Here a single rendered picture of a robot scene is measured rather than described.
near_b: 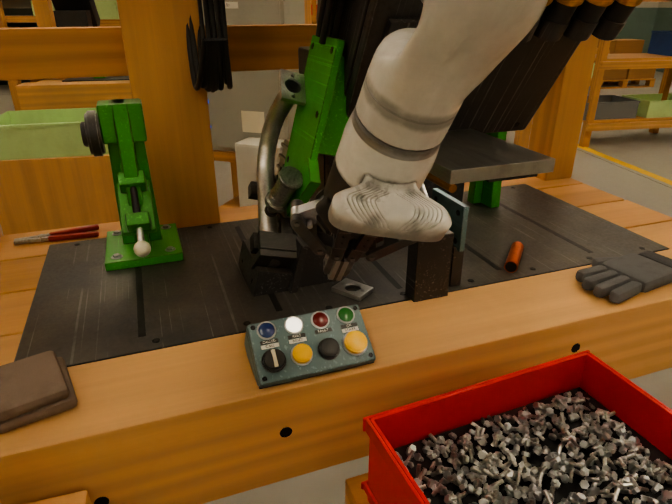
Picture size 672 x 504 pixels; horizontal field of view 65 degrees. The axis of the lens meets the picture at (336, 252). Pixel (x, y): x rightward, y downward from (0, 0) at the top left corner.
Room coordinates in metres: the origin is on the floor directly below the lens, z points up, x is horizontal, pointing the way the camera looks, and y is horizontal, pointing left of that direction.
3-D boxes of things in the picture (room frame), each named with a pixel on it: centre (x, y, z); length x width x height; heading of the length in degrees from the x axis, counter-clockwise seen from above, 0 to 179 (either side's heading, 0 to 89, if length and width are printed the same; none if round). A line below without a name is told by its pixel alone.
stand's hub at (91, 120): (0.87, 0.41, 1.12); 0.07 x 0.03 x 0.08; 20
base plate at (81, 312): (0.90, -0.04, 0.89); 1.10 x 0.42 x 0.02; 110
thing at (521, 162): (0.84, -0.15, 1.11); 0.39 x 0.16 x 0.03; 20
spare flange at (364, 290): (0.73, -0.03, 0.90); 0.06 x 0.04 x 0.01; 53
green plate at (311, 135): (0.82, 0.01, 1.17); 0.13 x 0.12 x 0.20; 110
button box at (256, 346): (0.56, 0.04, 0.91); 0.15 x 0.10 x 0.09; 110
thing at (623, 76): (9.81, -4.89, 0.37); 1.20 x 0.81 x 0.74; 103
